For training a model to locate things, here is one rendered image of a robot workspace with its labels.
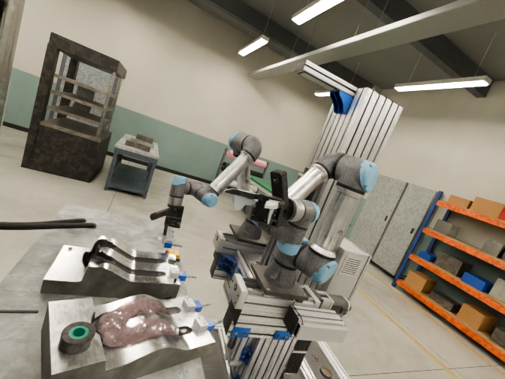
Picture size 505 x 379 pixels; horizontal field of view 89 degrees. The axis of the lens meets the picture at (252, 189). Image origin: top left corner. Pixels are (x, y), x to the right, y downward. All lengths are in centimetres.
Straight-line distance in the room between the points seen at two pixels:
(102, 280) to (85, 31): 699
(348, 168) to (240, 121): 698
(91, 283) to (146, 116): 655
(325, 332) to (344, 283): 39
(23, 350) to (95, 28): 721
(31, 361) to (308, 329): 95
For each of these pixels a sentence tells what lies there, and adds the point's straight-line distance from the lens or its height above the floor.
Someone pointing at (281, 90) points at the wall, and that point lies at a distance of 843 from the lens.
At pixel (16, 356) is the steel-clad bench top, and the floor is 80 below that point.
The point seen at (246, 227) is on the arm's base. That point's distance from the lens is 162.
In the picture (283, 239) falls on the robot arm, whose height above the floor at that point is 133.
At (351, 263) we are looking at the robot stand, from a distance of 159.
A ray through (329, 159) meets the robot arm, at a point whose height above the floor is 164.
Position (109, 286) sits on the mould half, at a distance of 125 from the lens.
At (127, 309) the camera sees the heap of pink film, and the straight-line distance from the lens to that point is 108.
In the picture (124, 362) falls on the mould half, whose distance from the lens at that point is 97.
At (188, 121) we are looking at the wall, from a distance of 761.
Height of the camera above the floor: 158
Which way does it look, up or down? 9 degrees down
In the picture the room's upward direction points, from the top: 21 degrees clockwise
